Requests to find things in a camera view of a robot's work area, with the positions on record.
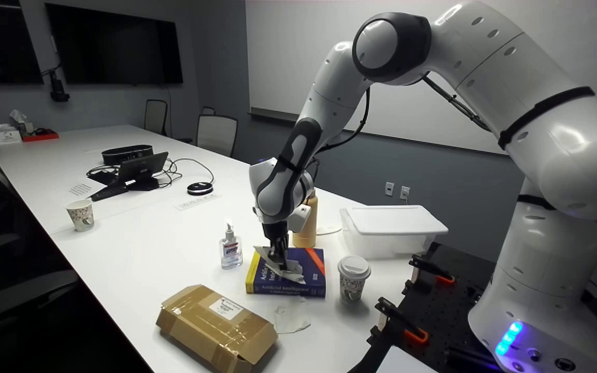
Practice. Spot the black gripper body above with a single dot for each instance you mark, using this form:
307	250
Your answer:
278	238

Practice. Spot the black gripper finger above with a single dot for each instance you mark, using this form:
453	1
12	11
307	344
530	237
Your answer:
284	264
274	264

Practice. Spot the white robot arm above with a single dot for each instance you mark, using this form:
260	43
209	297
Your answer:
532	315

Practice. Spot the blue book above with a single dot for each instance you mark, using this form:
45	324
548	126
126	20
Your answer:
263	281

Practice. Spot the white tissue box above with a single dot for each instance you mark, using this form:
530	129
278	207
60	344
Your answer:
9	135

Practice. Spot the tan squeeze bottle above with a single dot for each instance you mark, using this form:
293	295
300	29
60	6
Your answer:
306	238

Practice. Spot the clear sanitizer bottle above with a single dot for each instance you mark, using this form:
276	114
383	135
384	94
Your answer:
231	250

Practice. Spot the clear plastic wrapper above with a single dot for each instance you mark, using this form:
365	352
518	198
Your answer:
288	319

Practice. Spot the white lidded paper cup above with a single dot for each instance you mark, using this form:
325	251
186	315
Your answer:
354	274

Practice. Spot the brown cardboard box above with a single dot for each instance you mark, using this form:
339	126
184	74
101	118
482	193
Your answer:
219	330

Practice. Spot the white plastic container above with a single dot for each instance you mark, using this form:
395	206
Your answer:
391	230

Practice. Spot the grey mesh office chair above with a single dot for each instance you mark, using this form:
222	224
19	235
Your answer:
216	134

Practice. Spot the black conference tablet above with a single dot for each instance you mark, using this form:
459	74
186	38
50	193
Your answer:
133	175

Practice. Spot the black speaker bar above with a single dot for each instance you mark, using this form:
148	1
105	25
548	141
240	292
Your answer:
122	154

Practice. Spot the small paper cup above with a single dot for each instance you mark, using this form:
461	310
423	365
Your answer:
82	214

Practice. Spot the red tray with items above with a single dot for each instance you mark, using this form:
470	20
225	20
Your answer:
40	135

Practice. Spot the dark office chair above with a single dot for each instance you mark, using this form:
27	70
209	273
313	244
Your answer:
32	276

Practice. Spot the black webcam under monitors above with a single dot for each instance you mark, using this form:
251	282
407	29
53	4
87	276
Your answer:
57	88

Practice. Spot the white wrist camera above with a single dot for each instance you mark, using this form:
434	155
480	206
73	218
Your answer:
300	218

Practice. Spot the orange handled clamp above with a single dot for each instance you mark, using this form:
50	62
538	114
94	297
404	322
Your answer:
440	274
404	328

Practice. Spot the wall whiteboard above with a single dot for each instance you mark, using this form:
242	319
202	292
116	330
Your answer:
286	43

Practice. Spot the right wall monitor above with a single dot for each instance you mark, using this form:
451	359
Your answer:
108	49

